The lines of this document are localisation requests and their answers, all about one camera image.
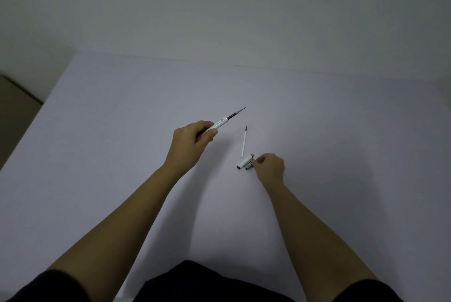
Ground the white pen barrel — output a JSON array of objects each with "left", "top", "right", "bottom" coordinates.
[{"left": 202, "top": 116, "right": 230, "bottom": 137}]

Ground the person's left hand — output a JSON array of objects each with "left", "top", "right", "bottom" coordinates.
[{"left": 165, "top": 121, "right": 219, "bottom": 174}]

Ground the person's right forearm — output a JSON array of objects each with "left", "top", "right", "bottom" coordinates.
[{"left": 262, "top": 179, "right": 381, "bottom": 302}]

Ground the person's right hand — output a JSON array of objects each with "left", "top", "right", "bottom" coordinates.
[{"left": 250, "top": 153, "right": 285, "bottom": 188}]

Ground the dark pen refill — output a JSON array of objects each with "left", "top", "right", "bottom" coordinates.
[{"left": 227, "top": 107, "right": 247, "bottom": 121}]

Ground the person's left forearm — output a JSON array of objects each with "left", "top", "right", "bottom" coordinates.
[{"left": 47, "top": 162, "right": 195, "bottom": 302}]

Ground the dark shirt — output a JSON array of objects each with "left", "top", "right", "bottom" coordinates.
[{"left": 0, "top": 260, "right": 406, "bottom": 302}]

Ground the white pen cap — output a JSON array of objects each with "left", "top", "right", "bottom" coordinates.
[{"left": 236, "top": 153, "right": 255, "bottom": 170}]

